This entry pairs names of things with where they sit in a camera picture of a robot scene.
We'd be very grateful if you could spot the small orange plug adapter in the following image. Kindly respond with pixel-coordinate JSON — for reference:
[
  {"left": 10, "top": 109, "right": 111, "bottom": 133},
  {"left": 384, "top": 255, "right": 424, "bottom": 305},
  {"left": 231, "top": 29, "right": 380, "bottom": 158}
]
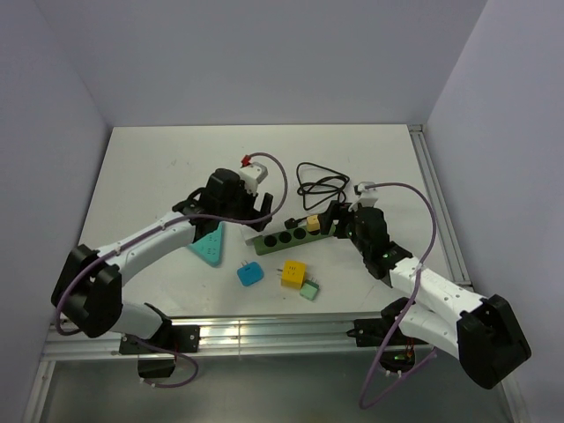
[{"left": 306, "top": 214, "right": 320, "bottom": 234}]

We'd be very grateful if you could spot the green power strip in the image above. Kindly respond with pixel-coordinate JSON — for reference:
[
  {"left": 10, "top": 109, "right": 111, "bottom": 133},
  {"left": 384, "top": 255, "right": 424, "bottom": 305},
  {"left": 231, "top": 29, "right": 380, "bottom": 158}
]
[{"left": 252, "top": 225, "right": 336, "bottom": 256}]

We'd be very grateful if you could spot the white charger plug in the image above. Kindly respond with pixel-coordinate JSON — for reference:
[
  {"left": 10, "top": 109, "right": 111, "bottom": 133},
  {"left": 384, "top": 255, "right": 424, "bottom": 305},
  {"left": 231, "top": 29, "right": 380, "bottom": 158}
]
[{"left": 243, "top": 234, "right": 257, "bottom": 245}]

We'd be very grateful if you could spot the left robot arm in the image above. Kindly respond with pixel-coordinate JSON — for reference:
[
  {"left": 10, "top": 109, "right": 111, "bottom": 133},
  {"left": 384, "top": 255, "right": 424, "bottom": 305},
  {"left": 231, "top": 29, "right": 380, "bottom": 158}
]
[{"left": 51, "top": 162, "right": 273, "bottom": 352}]

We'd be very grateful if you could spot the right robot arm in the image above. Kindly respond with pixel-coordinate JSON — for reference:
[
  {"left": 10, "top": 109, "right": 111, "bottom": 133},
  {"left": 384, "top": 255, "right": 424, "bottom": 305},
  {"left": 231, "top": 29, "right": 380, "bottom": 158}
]
[{"left": 318, "top": 200, "right": 531, "bottom": 389}]

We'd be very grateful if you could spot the blue plug adapter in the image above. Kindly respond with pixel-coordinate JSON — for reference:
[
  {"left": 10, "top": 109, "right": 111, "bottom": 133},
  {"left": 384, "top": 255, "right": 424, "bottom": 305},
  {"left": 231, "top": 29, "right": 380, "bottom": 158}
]
[{"left": 236, "top": 262, "right": 264, "bottom": 287}]

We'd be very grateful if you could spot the light green plug adapter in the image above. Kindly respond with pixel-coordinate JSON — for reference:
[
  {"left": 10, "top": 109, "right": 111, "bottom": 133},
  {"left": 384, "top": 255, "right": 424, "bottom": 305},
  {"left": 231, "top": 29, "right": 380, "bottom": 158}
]
[{"left": 300, "top": 279, "right": 320, "bottom": 301}]

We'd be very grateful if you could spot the teal triangular power strip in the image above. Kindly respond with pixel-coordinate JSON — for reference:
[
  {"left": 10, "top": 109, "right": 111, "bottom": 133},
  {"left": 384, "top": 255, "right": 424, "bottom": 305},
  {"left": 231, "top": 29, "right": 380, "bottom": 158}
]
[{"left": 187, "top": 222, "right": 224, "bottom": 267}]

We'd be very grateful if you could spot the yellow cube socket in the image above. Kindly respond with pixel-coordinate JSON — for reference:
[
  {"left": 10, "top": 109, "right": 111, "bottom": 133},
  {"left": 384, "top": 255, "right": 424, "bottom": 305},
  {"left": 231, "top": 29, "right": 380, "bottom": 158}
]
[{"left": 277, "top": 260, "right": 307, "bottom": 290}]

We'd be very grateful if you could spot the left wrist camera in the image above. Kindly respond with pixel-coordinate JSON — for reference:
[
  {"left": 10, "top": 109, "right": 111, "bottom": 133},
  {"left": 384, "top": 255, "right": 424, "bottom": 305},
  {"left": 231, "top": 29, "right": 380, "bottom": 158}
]
[{"left": 238, "top": 155, "right": 268, "bottom": 195}]

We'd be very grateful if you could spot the black power cord with plug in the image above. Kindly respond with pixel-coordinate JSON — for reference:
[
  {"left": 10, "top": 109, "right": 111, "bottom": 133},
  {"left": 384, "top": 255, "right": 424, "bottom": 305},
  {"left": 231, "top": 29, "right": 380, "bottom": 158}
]
[{"left": 285, "top": 161, "right": 353, "bottom": 229}]

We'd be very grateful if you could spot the aluminium rail frame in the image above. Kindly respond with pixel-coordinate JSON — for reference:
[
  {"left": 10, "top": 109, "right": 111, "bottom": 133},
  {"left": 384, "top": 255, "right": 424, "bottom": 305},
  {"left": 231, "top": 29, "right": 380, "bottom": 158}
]
[{"left": 21, "top": 123, "right": 530, "bottom": 423}]

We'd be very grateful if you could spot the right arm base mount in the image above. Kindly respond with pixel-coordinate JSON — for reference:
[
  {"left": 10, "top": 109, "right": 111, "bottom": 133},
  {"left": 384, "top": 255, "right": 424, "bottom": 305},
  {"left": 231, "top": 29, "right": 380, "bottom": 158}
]
[{"left": 346, "top": 297, "right": 425, "bottom": 376}]

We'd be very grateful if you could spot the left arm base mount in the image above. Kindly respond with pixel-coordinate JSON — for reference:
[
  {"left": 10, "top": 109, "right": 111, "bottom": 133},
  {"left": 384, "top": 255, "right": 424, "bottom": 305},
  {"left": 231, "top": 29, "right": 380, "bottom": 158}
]
[{"left": 118, "top": 324, "right": 200, "bottom": 389}]

